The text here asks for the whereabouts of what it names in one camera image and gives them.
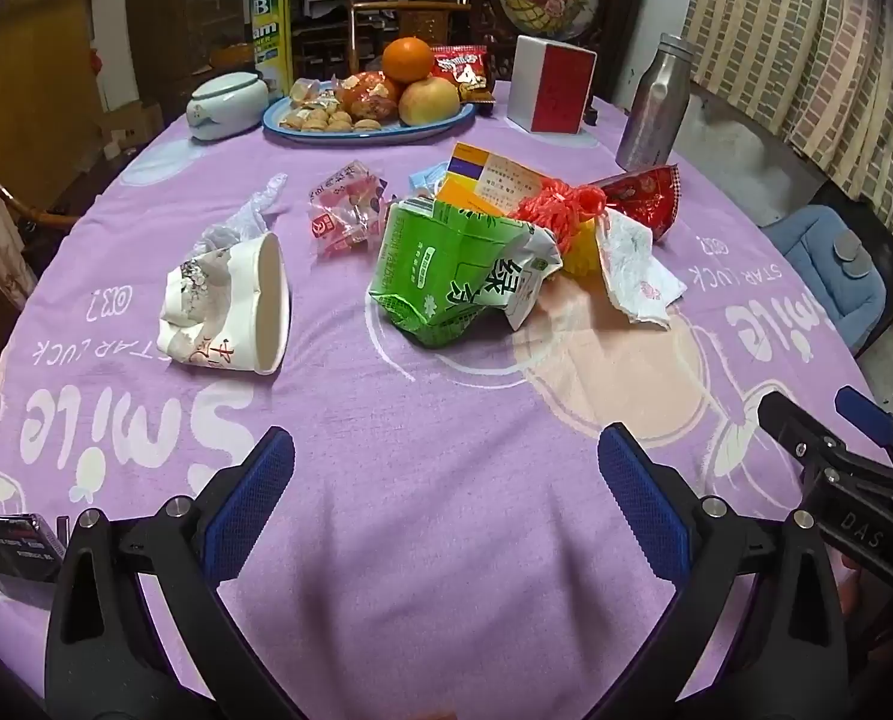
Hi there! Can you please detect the blue plate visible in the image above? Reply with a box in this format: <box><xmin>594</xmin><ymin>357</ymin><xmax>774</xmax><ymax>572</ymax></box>
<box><xmin>261</xmin><ymin>96</ymin><xmax>477</xmax><ymax>145</ymax></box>

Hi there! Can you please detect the small plastic jelly cup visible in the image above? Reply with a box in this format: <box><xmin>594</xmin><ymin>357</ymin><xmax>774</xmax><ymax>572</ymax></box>
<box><xmin>288</xmin><ymin>79</ymin><xmax>338</xmax><ymax>106</ymax></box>

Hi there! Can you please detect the wooden armchair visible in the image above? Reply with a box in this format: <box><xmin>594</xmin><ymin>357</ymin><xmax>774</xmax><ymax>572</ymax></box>
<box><xmin>0</xmin><ymin>154</ymin><xmax>80</xmax><ymax>241</ymax></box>

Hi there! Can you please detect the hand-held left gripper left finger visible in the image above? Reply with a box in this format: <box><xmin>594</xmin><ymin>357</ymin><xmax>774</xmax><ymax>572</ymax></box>
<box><xmin>45</xmin><ymin>426</ymin><xmax>301</xmax><ymax>720</ymax></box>

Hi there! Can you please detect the green drink carton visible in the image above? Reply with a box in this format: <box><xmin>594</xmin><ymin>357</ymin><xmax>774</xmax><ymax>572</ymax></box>
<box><xmin>367</xmin><ymin>195</ymin><xmax>563</xmax><ymax>350</ymax></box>

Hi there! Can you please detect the yellow mesh pouch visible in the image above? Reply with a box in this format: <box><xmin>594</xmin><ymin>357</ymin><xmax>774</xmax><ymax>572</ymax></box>
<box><xmin>558</xmin><ymin>217</ymin><xmax>605</xmax><ymax>275</ymax></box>

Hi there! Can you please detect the pink clear snack wrapper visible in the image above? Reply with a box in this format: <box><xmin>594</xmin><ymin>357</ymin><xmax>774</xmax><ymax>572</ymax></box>
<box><xmin>307</xmin><ymin>160</ymin><xmax>391</xmax><ymax>260</ymax></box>

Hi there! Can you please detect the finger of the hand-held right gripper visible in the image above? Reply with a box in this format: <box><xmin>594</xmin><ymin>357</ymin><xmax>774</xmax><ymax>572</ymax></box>
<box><xmin>757</xmin><ymin>390</ymin><xmax>867</xmax><ymax>482</ymax></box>
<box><xmin>834</xmin><ymin>385</ymin><xmax>893</xmax><ymax>470</ymax></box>

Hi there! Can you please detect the apple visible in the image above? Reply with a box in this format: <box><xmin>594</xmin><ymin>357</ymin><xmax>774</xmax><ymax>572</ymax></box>
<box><xmin>399</xmin><ymin>77</ymin><xmax>462</xmax><ymax>127</ymax></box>

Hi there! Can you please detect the orange and yellow cardboard box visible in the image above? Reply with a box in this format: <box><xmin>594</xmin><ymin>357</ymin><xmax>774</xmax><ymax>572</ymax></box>
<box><xmin>435</xmin><ymin>142</ymin><xmax>560</xmax><ymax>222</ymax></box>

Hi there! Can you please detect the red foil snack bag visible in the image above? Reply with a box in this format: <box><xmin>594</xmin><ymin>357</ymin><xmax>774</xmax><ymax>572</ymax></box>
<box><xmin>588</xmin><ymin>163</ymin><xmax>679</xmax><ymax>243</ymax></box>

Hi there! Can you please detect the wooden chair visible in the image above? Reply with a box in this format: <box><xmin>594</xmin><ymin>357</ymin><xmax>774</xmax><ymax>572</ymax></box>
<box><xmin>345</xmin><ymin>0</ymin><xmax>477</xmax><ymax>76</ymax></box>

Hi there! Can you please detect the silver metal bottle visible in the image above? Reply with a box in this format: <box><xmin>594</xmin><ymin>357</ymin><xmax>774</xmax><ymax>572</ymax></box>
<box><xmin>615</xmin><ymin>32</ymin><xmax>698</xmax><ymax>172</ymax></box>

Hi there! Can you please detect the red net bag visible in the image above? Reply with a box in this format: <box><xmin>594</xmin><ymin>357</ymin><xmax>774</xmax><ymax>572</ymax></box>
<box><xmin>517</xmin><ymin>178</ymin><xmax>608</xmax><ymax>252</ymax></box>

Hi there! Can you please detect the red snack packet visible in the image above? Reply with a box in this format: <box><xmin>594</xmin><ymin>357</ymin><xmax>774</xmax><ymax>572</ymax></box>
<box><xmin>429</xmin><ymin>45</ymin><xmax>490</xmax><ymax>87</ymax></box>

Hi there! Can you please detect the white ceramic teapot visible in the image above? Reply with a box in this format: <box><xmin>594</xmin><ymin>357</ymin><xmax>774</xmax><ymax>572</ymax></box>
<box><xmin>186</xmin><ymin>69</ymin><xmax>269</xmax><ymax>142</ymax></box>

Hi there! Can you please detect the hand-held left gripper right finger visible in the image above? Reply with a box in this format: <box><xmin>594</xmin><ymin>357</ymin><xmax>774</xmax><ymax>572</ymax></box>
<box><xmin>597</xmin><ymin>424</ymin><xmax>878</xmax><ymax>720</ymax></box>

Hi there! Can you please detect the red and white box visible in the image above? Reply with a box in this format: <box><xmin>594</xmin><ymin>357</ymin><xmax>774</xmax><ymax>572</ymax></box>
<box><xmin>507</xmin><ymin>35</ymin><xmax>599</xmax><ymax>136</ymax></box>

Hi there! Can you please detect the crushed white paper cup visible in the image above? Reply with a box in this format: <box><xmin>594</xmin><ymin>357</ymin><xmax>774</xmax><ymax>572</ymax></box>
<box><xmin>156</xmin><ymin>231</ymin><xmax>293</xmax><ymax>377</ymax></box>

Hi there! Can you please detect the light blue wrapper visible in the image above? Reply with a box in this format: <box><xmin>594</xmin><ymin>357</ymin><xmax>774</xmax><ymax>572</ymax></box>
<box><xmin>408</xmin><ymin>161</ymin><xmax>451</xmax><ymax>196</ymax></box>

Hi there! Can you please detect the red wrapped pastry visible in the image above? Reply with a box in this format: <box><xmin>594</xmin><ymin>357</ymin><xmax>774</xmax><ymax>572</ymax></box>
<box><xmin>333</xmin><ymin>71</ymin><xmax>402</xmax><ymax>125</ymax></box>

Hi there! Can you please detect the orange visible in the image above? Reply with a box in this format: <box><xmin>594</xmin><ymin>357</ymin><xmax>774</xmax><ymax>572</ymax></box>
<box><xmin>381</xmin><ymin>37</ymin><xmax>434</xmax><ymax>83</ymax></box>

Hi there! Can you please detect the clear plastic bag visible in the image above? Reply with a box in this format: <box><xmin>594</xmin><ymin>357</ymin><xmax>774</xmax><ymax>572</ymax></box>
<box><xmin>191</xmin><ymin>172</ymin><xmax>290</xmax><ymax>256</ymax></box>

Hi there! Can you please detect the black rectangular device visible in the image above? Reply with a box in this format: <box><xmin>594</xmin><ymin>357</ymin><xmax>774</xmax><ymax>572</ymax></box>
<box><xmin>0</xmin><ymin>512</ymin><xmax>65</xmax><ymax>582</ymax></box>

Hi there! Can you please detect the checked curtain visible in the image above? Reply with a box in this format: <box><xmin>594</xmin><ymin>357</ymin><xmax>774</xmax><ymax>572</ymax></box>
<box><xmin>682</xmin><ymin>0</ymin><xmax>893</xmax><ymax>203</ymax></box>

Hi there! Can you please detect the yellow and green box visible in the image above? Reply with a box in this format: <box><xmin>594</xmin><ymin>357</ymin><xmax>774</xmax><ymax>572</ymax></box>
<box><xmin>249</xmin><ymin>0</ymin><xmax>296</xmax><ymax>100</ymax></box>

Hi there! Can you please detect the pile of walnut cookies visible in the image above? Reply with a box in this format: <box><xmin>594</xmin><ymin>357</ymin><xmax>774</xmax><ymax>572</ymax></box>
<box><xmin>277</xmin><ymin>106</ymin><xmax>383</xmax><ymax>134</ymax></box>

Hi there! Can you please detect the crumpled white tissue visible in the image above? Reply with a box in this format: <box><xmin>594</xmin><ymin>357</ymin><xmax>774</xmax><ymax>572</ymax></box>
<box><xmin>594</xmin><ymin>208</ymin><xmax>688</xmax><ymax>331</ymax></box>

